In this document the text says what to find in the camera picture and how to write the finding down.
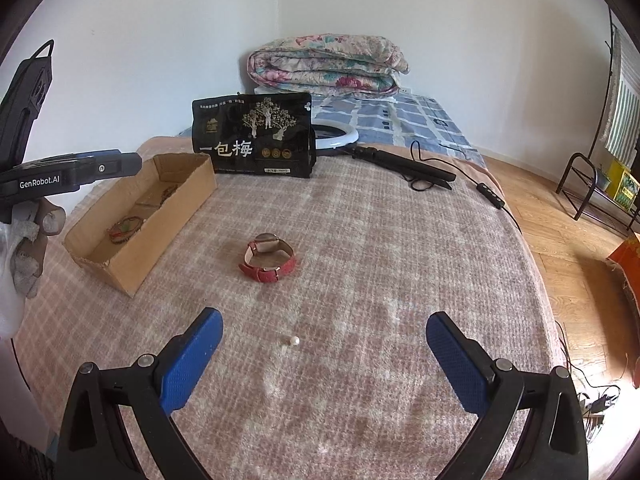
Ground brown wooden bead necklace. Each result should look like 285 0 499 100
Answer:
105 214 148 245

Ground red leather wristwatch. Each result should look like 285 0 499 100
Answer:
239 233 296 284

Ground left hand in white glove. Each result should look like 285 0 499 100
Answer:
1 198 66 339

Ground brown cardboard box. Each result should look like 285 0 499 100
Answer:
63 153 217 297

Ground black plum snack bag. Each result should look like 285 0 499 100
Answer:
191 92 317 179

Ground orange cardboard box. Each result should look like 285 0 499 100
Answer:
605 231 640 356

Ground folded floral quilt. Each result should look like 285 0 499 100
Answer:
246 34 410 98

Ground pink plaid blanket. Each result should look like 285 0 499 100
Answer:
4 156 557 479

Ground yellow green box on rack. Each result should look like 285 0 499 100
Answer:
606 158 639 211

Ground black metal clothes rack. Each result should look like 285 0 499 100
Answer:
555 14 639 236

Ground blue checked bed sheet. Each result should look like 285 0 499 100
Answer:
177 88 490 168

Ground black folded tripod stand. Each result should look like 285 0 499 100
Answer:
348 145 457 190

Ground green striped hanging cloth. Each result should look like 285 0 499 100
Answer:
601 27 639 167

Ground tangled floor cables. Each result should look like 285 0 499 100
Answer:
554 318 632 446

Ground white ring light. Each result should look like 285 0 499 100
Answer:
312 122 359 156

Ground black cable with inline switch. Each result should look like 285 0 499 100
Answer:
409 138 522 233

